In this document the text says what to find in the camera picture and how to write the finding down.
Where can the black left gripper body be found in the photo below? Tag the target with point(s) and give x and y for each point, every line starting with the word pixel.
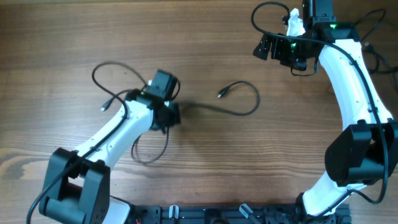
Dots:
pixel 171 117

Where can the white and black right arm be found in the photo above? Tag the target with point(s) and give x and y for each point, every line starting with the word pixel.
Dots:
pixel 366 150

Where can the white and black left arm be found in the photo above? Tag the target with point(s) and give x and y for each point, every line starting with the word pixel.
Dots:
pixel 77 183

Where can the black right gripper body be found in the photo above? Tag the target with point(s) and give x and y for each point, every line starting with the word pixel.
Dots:
pixel 286 51

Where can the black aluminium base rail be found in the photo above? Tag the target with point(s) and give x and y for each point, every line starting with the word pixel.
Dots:
pixel 280 213

